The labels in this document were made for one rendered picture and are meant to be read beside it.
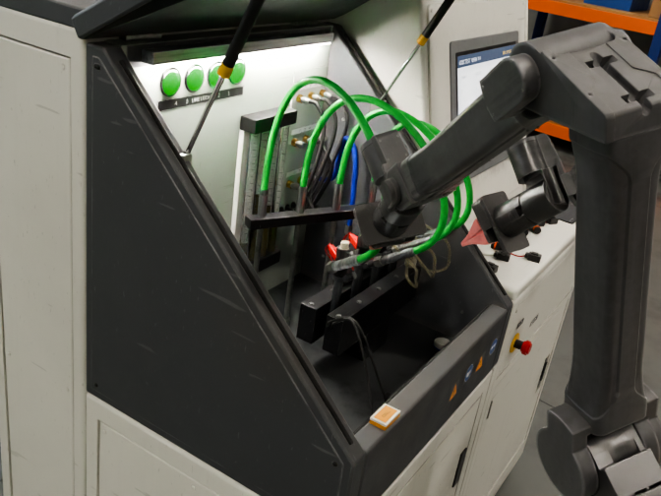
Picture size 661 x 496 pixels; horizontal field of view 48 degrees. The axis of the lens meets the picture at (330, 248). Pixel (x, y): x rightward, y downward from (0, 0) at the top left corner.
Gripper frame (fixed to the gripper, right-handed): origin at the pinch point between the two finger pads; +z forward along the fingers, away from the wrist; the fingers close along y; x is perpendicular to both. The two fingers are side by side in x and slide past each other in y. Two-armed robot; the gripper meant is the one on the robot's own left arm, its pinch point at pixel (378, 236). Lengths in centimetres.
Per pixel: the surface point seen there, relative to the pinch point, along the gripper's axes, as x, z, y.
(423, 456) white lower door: 37.1, 28.8, -5.0
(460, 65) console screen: -45, 37, -41
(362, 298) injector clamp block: 4.5, 30.8, -2.0
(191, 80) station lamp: -36.0, 5.2, 23.6
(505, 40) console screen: -58, 53, -64
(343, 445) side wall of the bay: 30.6, -2.0, 14.5
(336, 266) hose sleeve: 1.3, 9.6, 6.0
